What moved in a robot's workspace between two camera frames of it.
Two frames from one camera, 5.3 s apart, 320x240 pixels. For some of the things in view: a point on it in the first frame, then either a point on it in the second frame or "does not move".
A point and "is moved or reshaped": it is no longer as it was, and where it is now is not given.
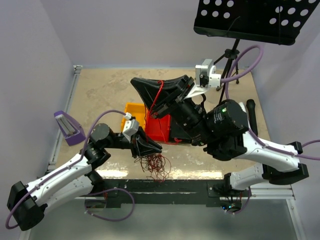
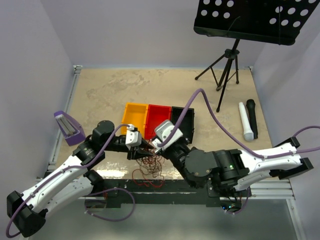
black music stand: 274,21 does not move
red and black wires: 158,164 is moved or reshaped
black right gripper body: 161,110 -> 175,154
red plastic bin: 158,129 does not move
